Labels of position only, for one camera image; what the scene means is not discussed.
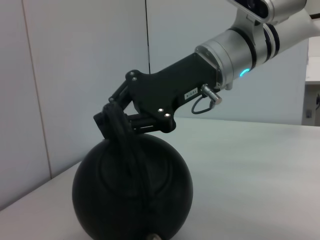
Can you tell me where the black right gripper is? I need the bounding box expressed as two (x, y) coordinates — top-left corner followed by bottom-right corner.
(93, 52), (221, 138)

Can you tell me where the black round teapot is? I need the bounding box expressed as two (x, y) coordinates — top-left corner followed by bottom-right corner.
(71, 103), (193, 240)

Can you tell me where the white background cabinet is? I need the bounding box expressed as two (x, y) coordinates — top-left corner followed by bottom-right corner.
(301, 37), (320, 126)

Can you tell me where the silver right gripper cable plug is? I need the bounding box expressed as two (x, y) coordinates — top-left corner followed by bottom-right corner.
(191, 84), (223, 115)

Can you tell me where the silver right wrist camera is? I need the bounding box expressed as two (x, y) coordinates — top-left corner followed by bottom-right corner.
(227, 0), (308, 21)

